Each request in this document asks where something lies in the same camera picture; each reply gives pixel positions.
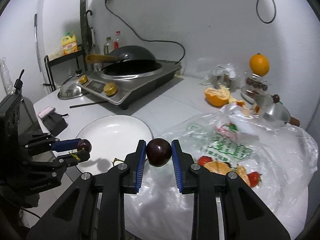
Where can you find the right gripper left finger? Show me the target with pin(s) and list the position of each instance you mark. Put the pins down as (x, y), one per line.
(135, 161)

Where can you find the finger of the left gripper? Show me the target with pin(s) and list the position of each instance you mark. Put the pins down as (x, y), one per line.
(62, 161)
(66, 145)

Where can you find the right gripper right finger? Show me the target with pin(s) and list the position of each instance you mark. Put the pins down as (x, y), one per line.
(181, 162)

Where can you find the red strawberry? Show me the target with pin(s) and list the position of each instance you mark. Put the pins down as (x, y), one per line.
(204, 159)
(254, 179)

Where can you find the dark cherry with stem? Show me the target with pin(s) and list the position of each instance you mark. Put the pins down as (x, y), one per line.
(84, 145)

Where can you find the large peeled tangerine half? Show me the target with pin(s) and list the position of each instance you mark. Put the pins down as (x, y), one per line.
(218, 167)

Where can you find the small peeled tangerine piece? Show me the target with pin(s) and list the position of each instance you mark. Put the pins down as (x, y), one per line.
(241, 171)

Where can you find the pink phone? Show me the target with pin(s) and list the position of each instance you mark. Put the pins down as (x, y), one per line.
(47, 111)

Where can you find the white round plate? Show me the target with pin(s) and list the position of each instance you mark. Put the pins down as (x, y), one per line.
(112, 137)

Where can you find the dark chopstick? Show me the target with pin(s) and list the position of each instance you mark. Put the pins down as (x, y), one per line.
(87, 104)

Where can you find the steel pot lid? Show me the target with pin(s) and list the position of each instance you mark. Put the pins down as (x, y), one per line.
(71, 89)

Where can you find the steel induction cooker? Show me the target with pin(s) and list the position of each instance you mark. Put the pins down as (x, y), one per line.
(122, 90)

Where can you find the peeled orange with rind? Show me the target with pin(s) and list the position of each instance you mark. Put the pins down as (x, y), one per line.
(217, 97)

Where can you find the orange peel piece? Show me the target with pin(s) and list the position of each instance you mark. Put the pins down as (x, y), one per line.
(234, 100)

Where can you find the clear printed plastic bag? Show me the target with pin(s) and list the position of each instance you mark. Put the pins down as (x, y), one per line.
(286, 157)

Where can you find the crumpled clear bag with cups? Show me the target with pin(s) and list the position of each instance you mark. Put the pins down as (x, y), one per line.
(227, 75)

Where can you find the yellow detergent bottle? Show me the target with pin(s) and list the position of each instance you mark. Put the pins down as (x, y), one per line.
(69, 43)

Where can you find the small steel saucepan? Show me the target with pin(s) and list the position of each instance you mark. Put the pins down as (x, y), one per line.
(270, 108)

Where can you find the glass jar with dates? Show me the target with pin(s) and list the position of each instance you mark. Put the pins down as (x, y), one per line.
(254, 85)

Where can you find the oil bottle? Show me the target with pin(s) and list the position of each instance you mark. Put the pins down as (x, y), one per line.
(108, 46)

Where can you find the red cap sauce bottle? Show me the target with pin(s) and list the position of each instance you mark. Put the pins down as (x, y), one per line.
(118, 40)

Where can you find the whole orange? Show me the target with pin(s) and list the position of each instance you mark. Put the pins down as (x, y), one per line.
(259, 64)

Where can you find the black wire rack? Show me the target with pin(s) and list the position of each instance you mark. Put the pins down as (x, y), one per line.
(75, 60)

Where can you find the black wok with wooden handle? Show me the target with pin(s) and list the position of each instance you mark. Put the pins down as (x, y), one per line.
(127, 60)

